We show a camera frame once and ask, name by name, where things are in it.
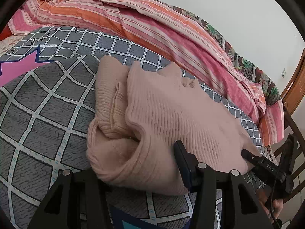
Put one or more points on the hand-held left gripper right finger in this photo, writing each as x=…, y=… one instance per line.
x=187, y=180

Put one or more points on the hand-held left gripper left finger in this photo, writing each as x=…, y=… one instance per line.
x=81, y=183

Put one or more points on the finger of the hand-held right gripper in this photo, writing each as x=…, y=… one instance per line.
x=251, y=157

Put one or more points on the pink knit sweater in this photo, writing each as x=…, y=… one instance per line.
x=166, y=114

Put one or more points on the person's right hand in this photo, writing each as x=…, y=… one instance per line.
x=276, y=206

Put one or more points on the grey checked star blanket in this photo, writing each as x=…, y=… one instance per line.
x=47, y=109

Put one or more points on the wooden door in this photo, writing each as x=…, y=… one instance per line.
x=296, y=88

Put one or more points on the floral patchwork quilt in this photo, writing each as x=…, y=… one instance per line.
x=247, y=66

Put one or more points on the pink orange striped quilt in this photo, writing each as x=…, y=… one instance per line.
x=143, y=23

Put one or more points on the red embroidered pillow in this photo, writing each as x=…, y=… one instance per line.
x=6, y=33

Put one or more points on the white light switch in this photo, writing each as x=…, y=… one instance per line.
x=283, y=72

